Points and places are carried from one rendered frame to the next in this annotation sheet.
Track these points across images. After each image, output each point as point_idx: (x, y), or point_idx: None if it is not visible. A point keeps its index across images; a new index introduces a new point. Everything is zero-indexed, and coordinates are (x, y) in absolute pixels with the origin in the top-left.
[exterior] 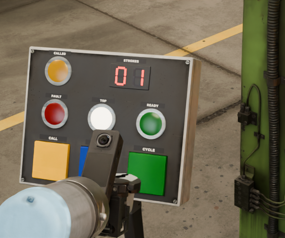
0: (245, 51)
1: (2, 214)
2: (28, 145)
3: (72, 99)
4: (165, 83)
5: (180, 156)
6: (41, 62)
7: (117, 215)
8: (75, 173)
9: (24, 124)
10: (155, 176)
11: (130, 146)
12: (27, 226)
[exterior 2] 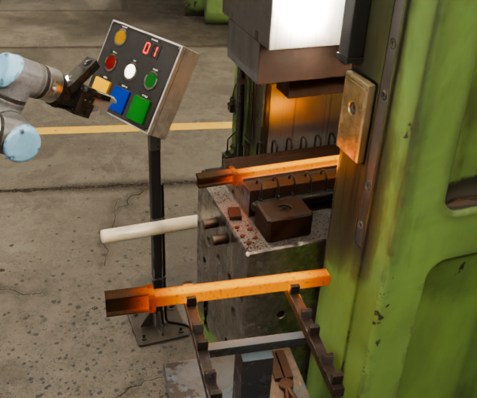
0: None
1: None
2: (93, 78)
3: (121, 56)
4: (165, 58)
5: (157, 103)
6: (114, 30)
7: (77, 102)
8: None
9: None
10: (140, 112)
11: (137, 91)
12: (1, 65)
